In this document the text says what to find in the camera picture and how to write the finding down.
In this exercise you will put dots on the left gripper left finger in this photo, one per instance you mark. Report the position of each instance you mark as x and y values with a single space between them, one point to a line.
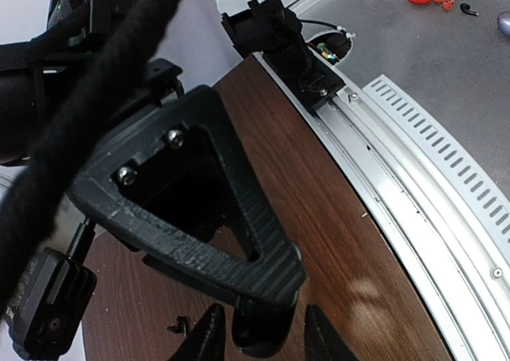
206 341

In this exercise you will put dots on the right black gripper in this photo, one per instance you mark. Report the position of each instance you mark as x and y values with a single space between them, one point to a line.
172 179

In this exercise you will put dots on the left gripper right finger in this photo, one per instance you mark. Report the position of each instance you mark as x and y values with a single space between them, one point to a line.
321 340

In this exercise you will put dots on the black earbud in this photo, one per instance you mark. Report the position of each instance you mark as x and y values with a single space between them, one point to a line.
467 9
181 326

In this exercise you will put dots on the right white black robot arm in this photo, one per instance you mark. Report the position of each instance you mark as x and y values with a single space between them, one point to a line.
60 93

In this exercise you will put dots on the black earbud on floor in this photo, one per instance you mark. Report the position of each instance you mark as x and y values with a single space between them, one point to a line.
467 9

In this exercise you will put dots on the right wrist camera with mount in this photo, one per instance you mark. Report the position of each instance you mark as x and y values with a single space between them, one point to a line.
51 298

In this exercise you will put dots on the front aluminium rail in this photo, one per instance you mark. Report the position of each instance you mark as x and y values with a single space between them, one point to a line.
421 129

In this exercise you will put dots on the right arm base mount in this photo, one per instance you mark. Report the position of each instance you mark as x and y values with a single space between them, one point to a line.
274 30

